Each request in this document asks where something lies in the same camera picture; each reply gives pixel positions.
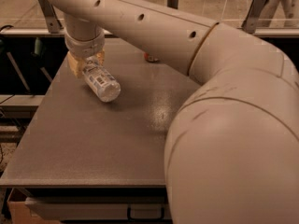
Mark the clear plastic water bottle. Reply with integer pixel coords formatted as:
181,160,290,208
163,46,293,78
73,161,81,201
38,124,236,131
82,56,121,103

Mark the grey drawer with black handle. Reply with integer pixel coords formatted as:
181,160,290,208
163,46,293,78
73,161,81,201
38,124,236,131
25,196,171,221

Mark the right metal bracket post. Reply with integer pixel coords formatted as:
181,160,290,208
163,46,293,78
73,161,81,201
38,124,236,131
241,0,266,34

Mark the cardboard box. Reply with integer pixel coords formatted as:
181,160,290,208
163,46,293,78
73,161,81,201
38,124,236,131
7,189,61,224

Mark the red soda can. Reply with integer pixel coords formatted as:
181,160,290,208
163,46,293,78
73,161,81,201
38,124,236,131
144,52,159,63

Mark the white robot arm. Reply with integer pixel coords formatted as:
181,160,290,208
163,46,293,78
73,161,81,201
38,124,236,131
49,0,299,224

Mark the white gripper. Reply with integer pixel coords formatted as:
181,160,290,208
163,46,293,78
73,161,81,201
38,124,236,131
64,29,105,78

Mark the horizontal metal rail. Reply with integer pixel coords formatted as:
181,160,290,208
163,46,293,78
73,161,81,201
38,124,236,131
0,27,299,38

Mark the left metal bracket post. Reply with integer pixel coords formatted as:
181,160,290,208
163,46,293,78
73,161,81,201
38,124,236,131
37,0,63,34

